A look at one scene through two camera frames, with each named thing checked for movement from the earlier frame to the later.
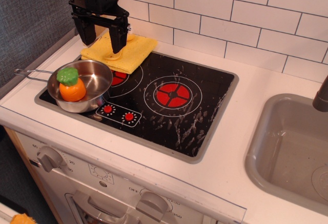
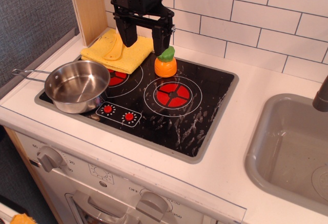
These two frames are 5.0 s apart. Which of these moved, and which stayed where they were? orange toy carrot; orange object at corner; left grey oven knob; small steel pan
Moved: orange toy carrot
Stayed: orange object at corner; left grey oven knob; small steel pan
